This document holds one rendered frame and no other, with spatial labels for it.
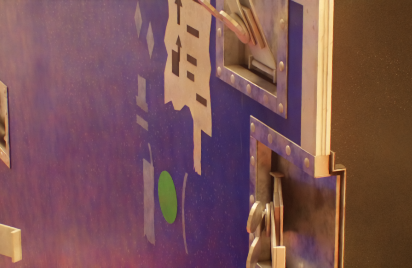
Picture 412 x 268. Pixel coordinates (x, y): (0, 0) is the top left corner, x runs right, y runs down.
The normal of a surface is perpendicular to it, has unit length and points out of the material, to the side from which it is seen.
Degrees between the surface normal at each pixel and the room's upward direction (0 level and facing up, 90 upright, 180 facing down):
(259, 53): 113
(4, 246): 90
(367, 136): 90
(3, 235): 90
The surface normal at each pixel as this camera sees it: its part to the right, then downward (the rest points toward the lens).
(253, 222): 0.92, 0.26
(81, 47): -0.92, 0.11
